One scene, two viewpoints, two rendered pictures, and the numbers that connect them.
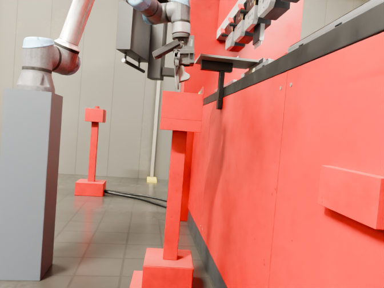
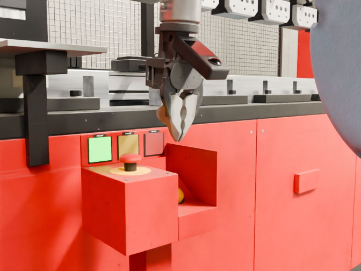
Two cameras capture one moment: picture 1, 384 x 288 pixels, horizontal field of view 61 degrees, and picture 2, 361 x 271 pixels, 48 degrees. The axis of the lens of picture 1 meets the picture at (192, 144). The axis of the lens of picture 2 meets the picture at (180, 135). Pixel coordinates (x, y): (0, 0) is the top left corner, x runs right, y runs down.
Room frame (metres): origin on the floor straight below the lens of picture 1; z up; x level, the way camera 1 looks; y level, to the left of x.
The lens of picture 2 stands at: (1.73, 0.69, 0.92)
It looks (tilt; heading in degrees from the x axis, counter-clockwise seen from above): 6 degrees down; 236
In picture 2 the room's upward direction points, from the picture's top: straight up
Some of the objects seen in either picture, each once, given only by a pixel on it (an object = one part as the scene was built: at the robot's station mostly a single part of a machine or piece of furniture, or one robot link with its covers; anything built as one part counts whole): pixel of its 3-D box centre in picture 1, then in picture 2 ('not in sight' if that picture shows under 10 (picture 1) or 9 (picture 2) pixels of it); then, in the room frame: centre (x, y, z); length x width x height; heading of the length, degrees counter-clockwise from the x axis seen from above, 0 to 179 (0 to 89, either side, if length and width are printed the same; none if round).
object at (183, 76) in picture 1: (182, 76); (179, 115); (1.29, 0.06, 0.87); 0.06 x 0.03 x 0.09; 94
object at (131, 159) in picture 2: not in sight; (130, 164); (1.41, 0.07, 0.79); 0.04 x 0.04 x 0.04
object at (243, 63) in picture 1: (225, 62); (30, 51); (1.52, -0.12, 1.00); 0.26 x 0.18 x 0.01; 98
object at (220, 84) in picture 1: (215, 85); (41, 111); (1.51, -0.08, 0.88); 0.14 x 0.04 x 0.22; 98
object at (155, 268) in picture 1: (162, 270); not in sight; (1.36, 0.09, 0.06); 0.25 x 0.20 x 0.12; 94
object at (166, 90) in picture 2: not in sight; (172, 92); (1.33, 0.09, 0.92); 0.05 x 0.02 x 0.09; 4
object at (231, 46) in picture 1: (235, 35); not in sight; (1.96, -0.21, 1.26); 0.15 x 0.09 x 0.17; 8
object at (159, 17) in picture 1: (155, 12); not in sight; (1.33, 0.19, 1.13); 0.11 x 0.11 x 0.08; 70
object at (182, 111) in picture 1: (181, 109); (149, 183); (1.36, 0.06, 0.75); 0.20 x 0.16 x 0.18; 4
